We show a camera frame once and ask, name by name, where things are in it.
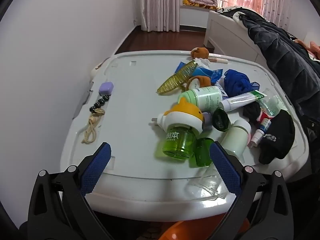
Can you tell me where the blue chiffon cloth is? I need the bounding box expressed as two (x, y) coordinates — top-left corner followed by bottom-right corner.
(223, 69), (260, 98)

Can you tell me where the white bed frame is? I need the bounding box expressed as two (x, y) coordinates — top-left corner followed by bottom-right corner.
(204, 10), (269, 63)

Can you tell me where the brown plush toy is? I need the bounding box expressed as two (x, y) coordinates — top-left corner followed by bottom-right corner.
(190, 47), (210, 59)

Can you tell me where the blue snack wrapper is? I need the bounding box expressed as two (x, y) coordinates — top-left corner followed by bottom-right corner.
(175, 61), (223, 85)

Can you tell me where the clear plastic cup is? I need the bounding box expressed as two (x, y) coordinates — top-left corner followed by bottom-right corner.
(186, 166), (237, 200)

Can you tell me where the small purple case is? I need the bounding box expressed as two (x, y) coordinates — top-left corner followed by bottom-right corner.
(99, 81), (115, 95)

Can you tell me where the small red white tube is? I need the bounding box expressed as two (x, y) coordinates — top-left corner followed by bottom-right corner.
(247, 110), (274, 148)

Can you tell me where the black sock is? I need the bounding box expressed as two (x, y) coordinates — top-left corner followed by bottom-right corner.
(258, 109), (296, 165)

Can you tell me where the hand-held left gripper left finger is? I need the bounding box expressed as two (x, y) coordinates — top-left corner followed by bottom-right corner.
(19, 142), (113, 240)

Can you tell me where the orange bin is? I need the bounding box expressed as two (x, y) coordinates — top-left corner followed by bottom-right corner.
(159, 219), (250, 240)

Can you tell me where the white plastic bottle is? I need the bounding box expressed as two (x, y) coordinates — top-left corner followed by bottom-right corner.
(220, 119), (252, 155)

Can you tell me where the orange fleece cloth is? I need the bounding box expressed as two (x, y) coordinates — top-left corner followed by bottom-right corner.
(294, 39), (320, 60)

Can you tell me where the pale dotted curtain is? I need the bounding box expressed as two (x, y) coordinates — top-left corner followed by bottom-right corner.
(139, 0), (188, 33)
(237, 0), (300, 28)

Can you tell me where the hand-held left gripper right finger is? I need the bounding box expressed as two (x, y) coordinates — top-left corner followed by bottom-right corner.
(209, 141), (294, 240)

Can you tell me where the small green bottle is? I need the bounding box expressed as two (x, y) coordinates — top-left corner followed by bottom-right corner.
(189, 137), (214, 167)

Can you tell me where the dark grey fleece robe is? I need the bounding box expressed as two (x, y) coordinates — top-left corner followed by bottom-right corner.
(235, 7), (320, 140)

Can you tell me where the black cloth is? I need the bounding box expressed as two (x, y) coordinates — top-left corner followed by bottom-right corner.
(242, 100), (262, 125)

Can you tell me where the clear plastic bottle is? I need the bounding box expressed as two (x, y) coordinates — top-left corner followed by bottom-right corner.
(257, 88), (288, 118)

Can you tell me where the mosquito repellent with green bottle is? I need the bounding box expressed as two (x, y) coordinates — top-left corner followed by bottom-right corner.
(151, 97), (213, 160)

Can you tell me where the orange and cream pen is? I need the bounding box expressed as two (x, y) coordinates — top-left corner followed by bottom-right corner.
(207, 55), (228, 64)

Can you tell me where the crumpled white tissue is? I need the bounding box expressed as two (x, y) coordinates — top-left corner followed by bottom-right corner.
(194, 57), (213, 68)

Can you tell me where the white plastic storage box lid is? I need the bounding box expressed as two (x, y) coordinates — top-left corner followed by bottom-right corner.
(60, 50), (310, 215)

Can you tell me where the yellow translucent hair clip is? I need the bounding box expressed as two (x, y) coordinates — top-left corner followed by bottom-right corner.
(157, 60), (198, 96)

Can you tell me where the green and white lotion bottle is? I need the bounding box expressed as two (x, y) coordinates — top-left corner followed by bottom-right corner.
(178, 85), (224, 112)

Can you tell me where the dark green cap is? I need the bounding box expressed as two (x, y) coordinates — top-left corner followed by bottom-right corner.
(212, 107), (230, 132)

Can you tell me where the white toothpaste tube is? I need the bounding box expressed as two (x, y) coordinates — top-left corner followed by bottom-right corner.
(219, 91), (267, 112)

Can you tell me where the black white patterned blanket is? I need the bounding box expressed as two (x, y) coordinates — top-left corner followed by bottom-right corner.
(215, 5), (250, 16)

